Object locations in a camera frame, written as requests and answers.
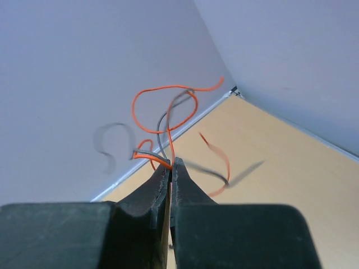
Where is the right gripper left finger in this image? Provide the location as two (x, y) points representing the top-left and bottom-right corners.
(117, 165), (171, 268)

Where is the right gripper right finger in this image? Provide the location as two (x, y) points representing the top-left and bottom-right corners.
(170, 157), (218, 268)

